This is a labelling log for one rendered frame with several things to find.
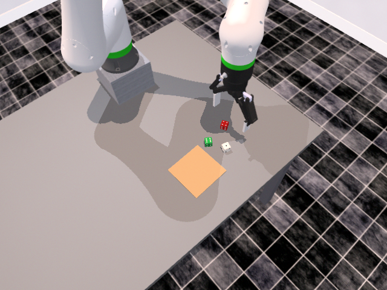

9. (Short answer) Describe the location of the green die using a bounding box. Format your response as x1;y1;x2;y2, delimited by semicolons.
204;137;212;147

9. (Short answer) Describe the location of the orange flat mat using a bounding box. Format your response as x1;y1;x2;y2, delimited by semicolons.
168;145;226;198

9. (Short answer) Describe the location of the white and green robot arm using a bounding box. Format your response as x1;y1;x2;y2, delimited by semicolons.
61;0;269;84

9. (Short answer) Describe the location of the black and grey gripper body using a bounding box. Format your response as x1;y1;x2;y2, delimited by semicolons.
223;79;248;98

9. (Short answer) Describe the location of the red die with white pips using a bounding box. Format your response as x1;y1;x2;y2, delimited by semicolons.
220;120;229;131

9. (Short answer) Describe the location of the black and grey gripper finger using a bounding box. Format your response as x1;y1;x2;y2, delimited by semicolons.
232;91;258;132
209;73;228;107

